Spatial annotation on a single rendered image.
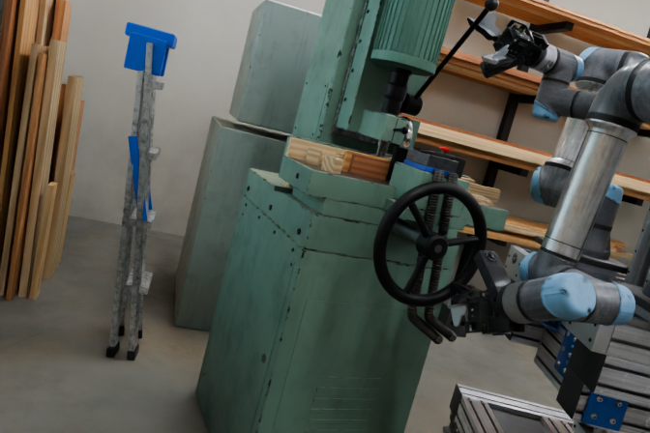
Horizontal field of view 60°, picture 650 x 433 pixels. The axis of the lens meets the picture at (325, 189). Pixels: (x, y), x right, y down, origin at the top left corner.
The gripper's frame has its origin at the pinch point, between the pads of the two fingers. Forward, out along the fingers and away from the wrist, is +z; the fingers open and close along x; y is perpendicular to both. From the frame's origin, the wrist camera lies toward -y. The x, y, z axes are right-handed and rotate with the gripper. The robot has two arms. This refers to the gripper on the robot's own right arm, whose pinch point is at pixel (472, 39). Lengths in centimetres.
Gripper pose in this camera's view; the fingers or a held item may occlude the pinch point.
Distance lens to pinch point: 156.3
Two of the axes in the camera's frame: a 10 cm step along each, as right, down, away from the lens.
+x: 1.0, 8.2, -5.7
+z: -8.9, -1.8, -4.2
